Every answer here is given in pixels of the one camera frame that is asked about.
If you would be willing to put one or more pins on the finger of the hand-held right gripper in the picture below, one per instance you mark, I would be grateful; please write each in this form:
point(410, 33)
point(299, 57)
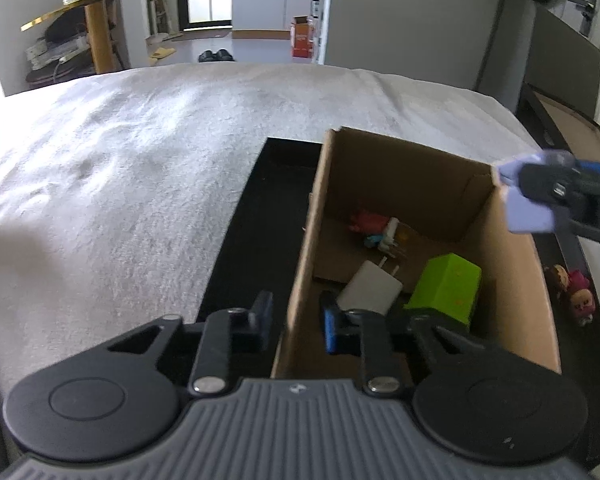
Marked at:
point(535, 165)
point(530, 212)

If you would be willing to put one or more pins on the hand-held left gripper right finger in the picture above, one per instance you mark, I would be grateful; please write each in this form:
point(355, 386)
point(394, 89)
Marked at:
point(329, 327)

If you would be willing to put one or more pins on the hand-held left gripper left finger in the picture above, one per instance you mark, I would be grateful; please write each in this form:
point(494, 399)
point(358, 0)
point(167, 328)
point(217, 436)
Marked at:
point(263, 321)

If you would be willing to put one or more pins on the white charger plug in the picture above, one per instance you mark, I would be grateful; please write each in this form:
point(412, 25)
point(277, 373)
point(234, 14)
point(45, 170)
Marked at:
point(367, 287)

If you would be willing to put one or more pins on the cardboard box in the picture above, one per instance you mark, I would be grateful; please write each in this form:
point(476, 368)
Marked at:
point(510, 280)

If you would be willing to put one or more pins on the black shallow tray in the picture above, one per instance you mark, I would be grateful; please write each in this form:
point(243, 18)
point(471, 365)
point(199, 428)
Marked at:
point(260, 220)

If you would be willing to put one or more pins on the small blue red robot toy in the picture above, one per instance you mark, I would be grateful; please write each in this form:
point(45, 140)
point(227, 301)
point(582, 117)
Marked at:
point(375, 230)

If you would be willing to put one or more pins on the green toy house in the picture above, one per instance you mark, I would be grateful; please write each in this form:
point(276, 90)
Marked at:
point(445, 285)

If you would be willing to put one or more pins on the brown flat board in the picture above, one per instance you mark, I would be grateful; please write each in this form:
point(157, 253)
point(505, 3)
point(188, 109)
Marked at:
point(575, 127)

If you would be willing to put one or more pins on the brown haired toy figure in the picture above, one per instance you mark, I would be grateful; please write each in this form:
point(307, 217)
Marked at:
point(557, 276)

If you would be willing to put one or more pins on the small pink toy figure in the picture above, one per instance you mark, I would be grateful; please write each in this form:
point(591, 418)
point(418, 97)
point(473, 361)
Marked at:
point(578, 280)

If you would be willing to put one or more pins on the pink toy figure with face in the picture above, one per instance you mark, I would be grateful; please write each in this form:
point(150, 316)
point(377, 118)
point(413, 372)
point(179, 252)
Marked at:
point(582, 306)

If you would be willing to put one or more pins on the orange carton box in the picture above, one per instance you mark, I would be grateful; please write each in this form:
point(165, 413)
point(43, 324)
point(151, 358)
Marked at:
point(302, 37)

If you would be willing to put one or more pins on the black slipper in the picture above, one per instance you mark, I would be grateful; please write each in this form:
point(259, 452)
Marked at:
point(224, 55)

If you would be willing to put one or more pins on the pair of black shoes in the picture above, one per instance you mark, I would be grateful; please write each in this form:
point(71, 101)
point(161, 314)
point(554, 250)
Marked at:
point(207, 56)

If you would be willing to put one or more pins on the dark spray bottle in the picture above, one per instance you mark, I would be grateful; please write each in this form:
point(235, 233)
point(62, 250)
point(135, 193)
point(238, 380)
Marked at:
point(316, 2)

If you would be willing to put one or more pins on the beige slipper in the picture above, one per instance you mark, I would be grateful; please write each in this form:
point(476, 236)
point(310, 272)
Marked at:
point(162, 53)

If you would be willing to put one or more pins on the stack of items under table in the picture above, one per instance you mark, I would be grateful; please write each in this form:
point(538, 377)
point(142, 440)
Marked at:
point(55, 55)

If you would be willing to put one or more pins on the round gold edged table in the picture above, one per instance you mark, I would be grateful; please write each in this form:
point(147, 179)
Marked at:
point(100, 25)

